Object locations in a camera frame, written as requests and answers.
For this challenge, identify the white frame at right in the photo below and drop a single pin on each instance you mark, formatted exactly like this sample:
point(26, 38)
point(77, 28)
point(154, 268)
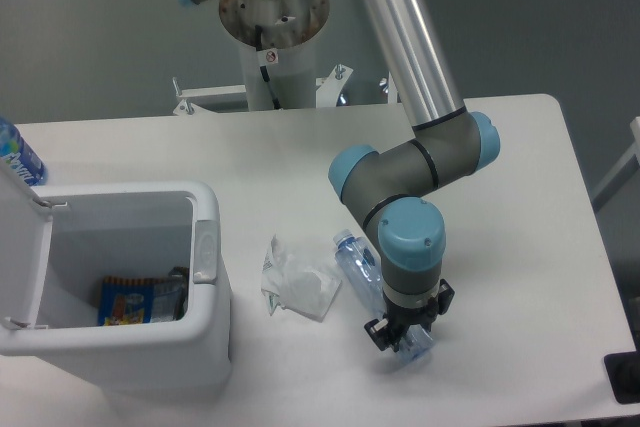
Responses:
point(620, 173)

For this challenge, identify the clear plastic water bottle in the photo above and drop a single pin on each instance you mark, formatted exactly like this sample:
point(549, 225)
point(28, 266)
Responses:
point(362, 266)

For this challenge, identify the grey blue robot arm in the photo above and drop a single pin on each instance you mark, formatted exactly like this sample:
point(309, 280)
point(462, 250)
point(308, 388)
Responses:
point(384, 192)

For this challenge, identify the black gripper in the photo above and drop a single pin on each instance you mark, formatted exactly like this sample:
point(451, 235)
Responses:
point(386, 332)

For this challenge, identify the white plastic trash can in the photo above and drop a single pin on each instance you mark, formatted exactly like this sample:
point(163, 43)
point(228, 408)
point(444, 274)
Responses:
point(59, 242)

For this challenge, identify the black table clamp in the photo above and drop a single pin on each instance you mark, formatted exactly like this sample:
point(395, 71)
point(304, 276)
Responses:
point(623, 373)

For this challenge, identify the white paper wrapper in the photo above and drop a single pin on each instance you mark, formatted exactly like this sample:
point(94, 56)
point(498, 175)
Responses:
point(299, 277)

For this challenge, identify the blue labelled bottle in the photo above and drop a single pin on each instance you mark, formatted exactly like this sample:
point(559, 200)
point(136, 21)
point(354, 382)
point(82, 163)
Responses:
point(20, 157)

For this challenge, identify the blue snack wrapper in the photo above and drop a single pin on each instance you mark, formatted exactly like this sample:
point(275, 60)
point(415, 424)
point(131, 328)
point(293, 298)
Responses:
point(125, 301)

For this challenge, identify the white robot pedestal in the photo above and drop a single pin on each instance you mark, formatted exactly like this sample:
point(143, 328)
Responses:
point(277, 42)

